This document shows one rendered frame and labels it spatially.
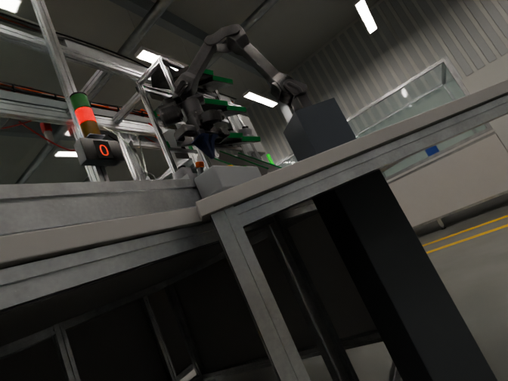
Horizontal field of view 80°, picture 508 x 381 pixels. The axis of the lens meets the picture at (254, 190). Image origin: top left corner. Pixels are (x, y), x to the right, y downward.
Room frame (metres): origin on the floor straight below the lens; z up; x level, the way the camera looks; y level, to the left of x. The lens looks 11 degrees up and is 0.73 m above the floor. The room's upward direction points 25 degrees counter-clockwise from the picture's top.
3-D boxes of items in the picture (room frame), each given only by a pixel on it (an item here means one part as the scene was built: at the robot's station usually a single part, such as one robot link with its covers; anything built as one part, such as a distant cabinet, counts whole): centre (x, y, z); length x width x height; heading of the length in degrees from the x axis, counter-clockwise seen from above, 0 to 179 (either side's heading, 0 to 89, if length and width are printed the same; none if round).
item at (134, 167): (2.19, 0.75, 1.56); 0.09 x 0.04 x 1.39; 151
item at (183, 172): (0.97, 0.20, 1.06); 0.08 x 0.04 x 0.07; 61
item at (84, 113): (0.86, 0.38, 1.33); 0.05 x 0.05 x 0.05
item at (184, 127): (0.89, 0.07, 1.16); 0.19 x 0.06 x 0.08; 143
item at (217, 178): (0.79, 0.04, 0.93); 0.21 x 0.07 x 0.06; 151
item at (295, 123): (0.93, -0.26, 0.96); 0.14 x 0.14 x 0.20; 15
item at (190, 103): (0.89, 0.07, 1.24); 0.09 x 0.06 x 0.07; 96
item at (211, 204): (0.98, -0.24, 0.84); 0.90 x 0.70 x 0.03; 105
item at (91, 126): (0.86, 0.38, 1.28); 0.05 x 0.05 x 0.05
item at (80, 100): (0.86, 0.38, 1.38); 0.05 x 0.05 x 0.05
